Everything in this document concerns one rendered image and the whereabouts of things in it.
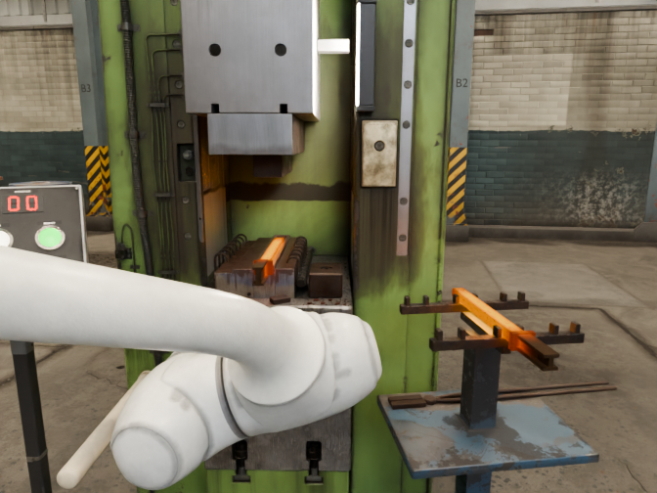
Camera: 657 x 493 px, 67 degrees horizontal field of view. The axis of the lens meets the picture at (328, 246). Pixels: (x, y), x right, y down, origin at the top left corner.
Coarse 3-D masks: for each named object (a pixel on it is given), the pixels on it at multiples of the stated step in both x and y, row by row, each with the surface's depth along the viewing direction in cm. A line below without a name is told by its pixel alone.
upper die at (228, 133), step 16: (208, 128) 116; (224, 128) 116; (240, 128) 116; (256, 128) 116; (272, 128) 116; (288, 128) 116; (208, 144) 117; (224, 144) 117; (240, 144) 117; (256, 144) 117; (272, 144) 117; (288, 144) 117
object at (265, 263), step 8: (280, 240) 150; (272, 248) 138; (264, 256) 128; (272, 256) 128; (256, 264) 116; (264, 264) 116; (272, 264) 121; (256, 272) 113; (264, 272) 120; (272, 272) 121; (256, 280) 114; (264, 280) 117
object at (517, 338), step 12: (456, 288) 122; (468, 300) 112; (480, 300) 112; (480, 312) 107; (492, 312) 104; (492, 324) 101; (504, 324) 98; (504, 336) 96; (516, 336) 91; (528, 336) 90; (516, 348) 92; (528, 348) 89; (540, 348) 85; (540, 360) 86; (552, 360) 83
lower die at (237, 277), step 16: (256, 240) 160; (272, 240) 155; (288, 240) 158; (304, 240) 161; (240, 256) 141; (256, 256) 136; (224, 272) 124; (240, 272) 123; (288, 272) 123; (224, 288) 124; (240, 288) 124; (256, 288) 124; (272, 288) 124; (288, 288) 124
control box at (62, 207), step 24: (0, 192) 110; (24, 192) 112; (48, 192) 114; (72, 192) 116; (0, 216) 108; (24, 216) 110; (48, 216) 112; (72, 216) 114; (24, 240) 109; (72, 240) 112
